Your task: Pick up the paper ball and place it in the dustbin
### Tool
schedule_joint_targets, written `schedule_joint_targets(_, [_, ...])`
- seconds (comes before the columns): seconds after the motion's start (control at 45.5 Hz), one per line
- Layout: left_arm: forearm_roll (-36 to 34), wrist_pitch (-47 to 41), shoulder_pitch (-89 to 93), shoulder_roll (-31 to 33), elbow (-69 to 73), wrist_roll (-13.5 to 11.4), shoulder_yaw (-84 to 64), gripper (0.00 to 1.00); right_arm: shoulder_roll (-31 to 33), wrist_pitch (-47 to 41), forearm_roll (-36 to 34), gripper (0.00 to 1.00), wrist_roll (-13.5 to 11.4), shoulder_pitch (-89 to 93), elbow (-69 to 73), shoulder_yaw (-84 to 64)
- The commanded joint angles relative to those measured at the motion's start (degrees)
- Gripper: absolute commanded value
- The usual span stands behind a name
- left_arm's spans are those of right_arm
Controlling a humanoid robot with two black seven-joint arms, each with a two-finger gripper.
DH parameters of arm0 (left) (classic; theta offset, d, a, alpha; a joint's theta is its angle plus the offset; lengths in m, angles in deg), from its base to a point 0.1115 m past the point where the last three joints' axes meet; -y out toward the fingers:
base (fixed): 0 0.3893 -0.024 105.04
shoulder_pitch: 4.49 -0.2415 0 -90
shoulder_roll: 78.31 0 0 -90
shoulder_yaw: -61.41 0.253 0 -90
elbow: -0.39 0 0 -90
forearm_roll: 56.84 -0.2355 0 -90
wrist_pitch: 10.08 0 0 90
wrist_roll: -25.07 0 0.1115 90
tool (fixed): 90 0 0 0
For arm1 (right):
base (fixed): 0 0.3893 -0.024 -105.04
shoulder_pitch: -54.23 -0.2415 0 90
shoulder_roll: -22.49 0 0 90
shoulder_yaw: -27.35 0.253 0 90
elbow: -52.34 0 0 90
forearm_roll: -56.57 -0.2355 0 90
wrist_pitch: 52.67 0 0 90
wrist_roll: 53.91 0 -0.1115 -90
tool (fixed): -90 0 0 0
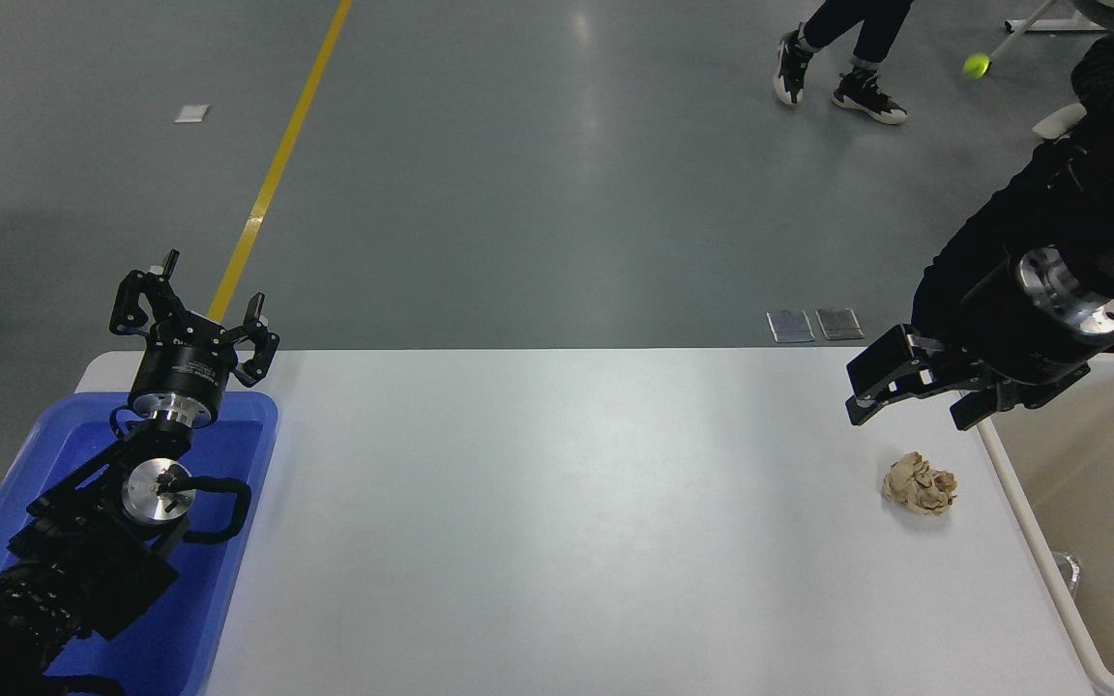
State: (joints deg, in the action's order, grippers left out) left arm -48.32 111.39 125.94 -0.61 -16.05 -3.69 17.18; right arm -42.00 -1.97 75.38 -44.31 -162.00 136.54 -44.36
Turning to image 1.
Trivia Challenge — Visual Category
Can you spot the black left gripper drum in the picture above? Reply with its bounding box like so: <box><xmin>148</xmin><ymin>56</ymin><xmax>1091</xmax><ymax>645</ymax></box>
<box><xmin>128</xmin><ymin>315</ymin><xmax>232</xmax><ymax>412</ymax></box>

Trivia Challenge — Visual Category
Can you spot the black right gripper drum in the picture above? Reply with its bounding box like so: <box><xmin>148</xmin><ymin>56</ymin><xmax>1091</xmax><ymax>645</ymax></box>
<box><xmin>958</xmin><ymin>256</ymin><xmax>1092</xmax><ymax>388</ymax></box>

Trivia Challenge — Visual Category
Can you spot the tan paper ball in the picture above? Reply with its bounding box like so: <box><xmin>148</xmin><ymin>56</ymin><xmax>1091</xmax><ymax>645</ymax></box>
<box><xmin>883</xmin><ymin>451</ymin><xmax>958</xmax><ymax>516</ymax></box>

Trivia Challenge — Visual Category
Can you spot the metal floor plate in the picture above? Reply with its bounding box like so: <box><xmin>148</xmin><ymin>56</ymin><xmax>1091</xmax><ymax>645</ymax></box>
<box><xmin>816</xmin><ymin>307</ymin><xmax>865</xmax><ymax>341</ymax></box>
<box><xmin>767</xmin><ymin>309</ymin><xmax>816</xmax><ymax>344</ymax></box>

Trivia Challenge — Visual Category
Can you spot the person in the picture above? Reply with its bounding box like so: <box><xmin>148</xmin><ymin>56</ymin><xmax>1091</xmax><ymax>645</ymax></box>
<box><xmin>910</xmin><ymin>0</ymin><xmax>1114</xmax><ymax>363</ymax></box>
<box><xmin>773</xmin><ymin>0</ymin><xmax>914</xmax><ymax>126</ymax></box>

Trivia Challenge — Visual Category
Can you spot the blue plastic tray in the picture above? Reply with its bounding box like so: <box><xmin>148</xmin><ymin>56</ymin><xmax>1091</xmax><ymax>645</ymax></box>
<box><xmin>0</xmin><ymin>390</ymin><xmax>279</xmax><ymax>696</ymax></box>

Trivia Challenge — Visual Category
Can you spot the white wheeled stand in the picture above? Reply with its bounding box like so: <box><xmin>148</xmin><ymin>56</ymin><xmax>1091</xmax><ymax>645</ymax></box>
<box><xmin>987</xmin><ymin>0</ymin><xmax>1114</xmax><ymax>64</ymax></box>

